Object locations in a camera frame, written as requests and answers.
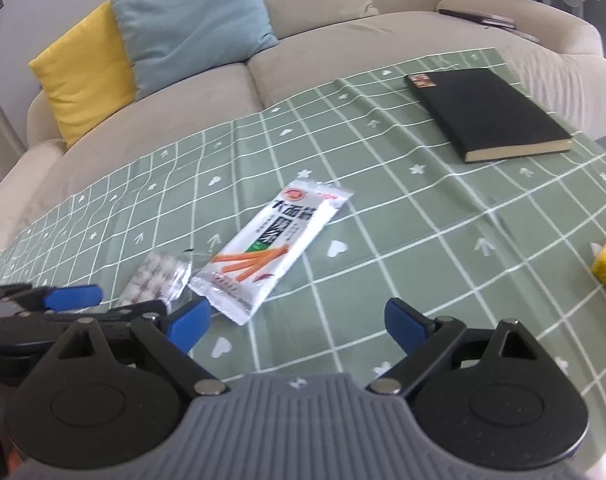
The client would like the clear packet of white pieces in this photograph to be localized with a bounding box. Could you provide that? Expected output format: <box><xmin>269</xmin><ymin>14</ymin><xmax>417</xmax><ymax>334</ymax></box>
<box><xmin>117</xmin><ymin>251</ymin><xmax>194</xmax><ymax>311</ymax></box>

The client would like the black notebook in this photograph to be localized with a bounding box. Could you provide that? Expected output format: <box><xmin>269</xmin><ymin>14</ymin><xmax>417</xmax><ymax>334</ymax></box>
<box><xmin>405</xmin><ymin>67</ymin><xmax>574</xmax><ymax>165</ymax></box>

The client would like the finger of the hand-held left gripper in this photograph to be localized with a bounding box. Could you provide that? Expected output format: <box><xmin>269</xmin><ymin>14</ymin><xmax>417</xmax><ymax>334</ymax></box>
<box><xmin>0</xmin><ymin>284</ymin><xmax>104</xmax><ymax>312</ymax></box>
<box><xmin>14</xmin><ymin>299</ymin><xmax>168</xmax><ymax>332</ymax></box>

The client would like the light blue pillow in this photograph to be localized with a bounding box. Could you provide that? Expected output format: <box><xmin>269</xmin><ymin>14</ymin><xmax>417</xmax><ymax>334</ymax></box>
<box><xmin>109</xmin><ymin>0</ymin><xmax>280</xmax><ymax>102</ymax></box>

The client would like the green checked tablecloth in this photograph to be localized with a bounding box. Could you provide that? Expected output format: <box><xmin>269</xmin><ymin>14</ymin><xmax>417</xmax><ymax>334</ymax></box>
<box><xmin>0</xmin><ymin>47</ymin><xmax>606</xmax><ymax>480</ymax></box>

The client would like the yellow pillow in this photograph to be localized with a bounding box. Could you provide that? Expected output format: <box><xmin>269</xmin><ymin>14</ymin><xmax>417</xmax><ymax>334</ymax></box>
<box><xmin>28</xmin><ymin>0</ymin><xmax>136</xmax><ymax>147</ymax></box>

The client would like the white packet with orange sticks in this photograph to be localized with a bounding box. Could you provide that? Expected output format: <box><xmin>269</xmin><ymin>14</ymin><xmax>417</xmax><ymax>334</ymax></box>
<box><xmin>188</xmin><ymin>179</ymin><xmax>355</xmax><ymax>326</ymax></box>

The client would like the beige sofa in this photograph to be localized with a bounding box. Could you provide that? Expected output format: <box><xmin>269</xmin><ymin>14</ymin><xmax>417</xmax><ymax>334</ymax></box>
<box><xmin>0</xmin><ymin>0</ymin><xmax>606</xmax><ymax>261</ymax></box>

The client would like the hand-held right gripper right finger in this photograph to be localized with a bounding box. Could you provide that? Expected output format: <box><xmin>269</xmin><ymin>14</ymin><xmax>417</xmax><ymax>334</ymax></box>
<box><xmin>366</xmin><ymin>297</ymin><xmax>564</xmax><ymax>395</ymax></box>

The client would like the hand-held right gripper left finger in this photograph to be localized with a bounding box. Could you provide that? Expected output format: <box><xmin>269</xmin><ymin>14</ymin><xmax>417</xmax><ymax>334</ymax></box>
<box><xmin>36</xmin><ymin>296</ymin><xmax>229</xmax><ymax>396</ymax></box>

